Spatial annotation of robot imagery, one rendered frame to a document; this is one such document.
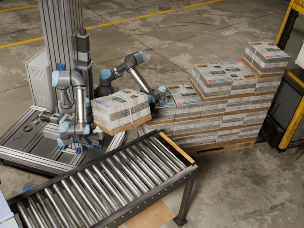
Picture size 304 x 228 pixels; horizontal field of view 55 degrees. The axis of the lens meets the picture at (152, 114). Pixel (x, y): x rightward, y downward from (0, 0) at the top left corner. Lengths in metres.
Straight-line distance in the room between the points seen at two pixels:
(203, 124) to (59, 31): 1.76
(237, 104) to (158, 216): 1.44
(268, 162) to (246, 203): 0.74
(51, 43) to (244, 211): 2.46
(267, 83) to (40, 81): 2.27
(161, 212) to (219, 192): 0.69
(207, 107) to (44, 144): 1.82
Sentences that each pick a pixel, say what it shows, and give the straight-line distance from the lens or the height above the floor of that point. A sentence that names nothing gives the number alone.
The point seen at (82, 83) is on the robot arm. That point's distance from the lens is 2.25.
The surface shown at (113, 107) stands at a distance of 2.19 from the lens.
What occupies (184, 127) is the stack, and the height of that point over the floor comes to 0.52.
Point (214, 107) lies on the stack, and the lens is 3.22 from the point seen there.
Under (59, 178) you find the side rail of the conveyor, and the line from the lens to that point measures 2.34.
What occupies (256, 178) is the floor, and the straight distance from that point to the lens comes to 3.66.
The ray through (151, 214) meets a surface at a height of 0.00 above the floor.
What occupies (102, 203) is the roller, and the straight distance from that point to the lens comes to 2.17.
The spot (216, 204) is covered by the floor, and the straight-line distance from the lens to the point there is 3.28.
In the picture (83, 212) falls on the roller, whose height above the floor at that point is 0.80.
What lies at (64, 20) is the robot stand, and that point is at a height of 1.67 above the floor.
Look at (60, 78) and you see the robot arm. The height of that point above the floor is 1.40.
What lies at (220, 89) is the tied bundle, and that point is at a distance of 3.09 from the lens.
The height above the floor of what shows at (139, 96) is 1.25.
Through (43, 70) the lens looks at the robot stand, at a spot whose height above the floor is 1.20.
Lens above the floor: 2.60
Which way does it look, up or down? 39 degrees down
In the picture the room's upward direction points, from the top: 6 degrees clockwise
